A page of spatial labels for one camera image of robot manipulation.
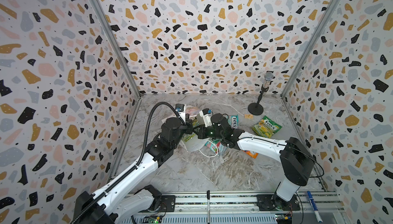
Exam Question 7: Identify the green yellow Fox's candy packet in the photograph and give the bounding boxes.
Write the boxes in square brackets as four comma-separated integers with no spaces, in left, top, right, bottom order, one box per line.
[252,116,282,139]

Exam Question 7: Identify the blue marker pen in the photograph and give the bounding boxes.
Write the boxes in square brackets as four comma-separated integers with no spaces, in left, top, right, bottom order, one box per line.
[307,191,323,223]

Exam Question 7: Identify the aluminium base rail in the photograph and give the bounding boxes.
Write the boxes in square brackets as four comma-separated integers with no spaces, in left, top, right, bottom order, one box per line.
[84,191,348,224]

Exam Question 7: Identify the black and silver pen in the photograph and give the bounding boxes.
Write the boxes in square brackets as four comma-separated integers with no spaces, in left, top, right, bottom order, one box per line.
[207,190,211,224]

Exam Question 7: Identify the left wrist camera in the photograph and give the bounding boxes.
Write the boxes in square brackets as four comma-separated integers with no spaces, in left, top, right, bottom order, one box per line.
[175,104,186,124]

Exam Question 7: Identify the black microphone stand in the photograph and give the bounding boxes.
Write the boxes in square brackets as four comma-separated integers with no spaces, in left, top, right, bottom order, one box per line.
[248,91,264,115]

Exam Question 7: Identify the white paper bag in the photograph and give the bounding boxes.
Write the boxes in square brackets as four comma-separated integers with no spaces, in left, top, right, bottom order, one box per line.
[181,107,218,158]

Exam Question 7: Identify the silver microphone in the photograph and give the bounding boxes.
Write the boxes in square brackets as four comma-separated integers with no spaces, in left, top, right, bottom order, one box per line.
[262,71,274,93]

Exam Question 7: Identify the left circuit board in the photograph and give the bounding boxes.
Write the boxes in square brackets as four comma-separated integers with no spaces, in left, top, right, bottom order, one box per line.
[141,215,163,224]

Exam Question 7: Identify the circuit board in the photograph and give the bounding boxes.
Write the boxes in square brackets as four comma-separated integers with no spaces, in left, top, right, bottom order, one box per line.
[141,215,163,224]
[275,214,292,224]

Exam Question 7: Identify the teal Fox's candy packet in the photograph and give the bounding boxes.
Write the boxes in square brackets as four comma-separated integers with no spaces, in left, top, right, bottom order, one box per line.
[205,139,227,156]
[228,115,238,129]

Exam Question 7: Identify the right circuit board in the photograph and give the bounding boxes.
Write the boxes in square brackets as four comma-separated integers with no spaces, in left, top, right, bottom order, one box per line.
[275,214,292,224]

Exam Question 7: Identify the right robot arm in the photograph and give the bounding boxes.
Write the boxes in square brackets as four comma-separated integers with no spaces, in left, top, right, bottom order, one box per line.
[193,113,315,211]

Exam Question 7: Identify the green snack packet in bag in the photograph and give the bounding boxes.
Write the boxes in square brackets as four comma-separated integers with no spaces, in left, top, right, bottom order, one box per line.
[182,117,200,143]

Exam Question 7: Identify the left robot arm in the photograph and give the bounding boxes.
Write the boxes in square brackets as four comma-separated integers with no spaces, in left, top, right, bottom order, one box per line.
[72,114,192,224]

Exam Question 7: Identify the orange snack packet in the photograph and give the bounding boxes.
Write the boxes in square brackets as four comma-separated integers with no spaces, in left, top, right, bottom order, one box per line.
[244,150,259,158]

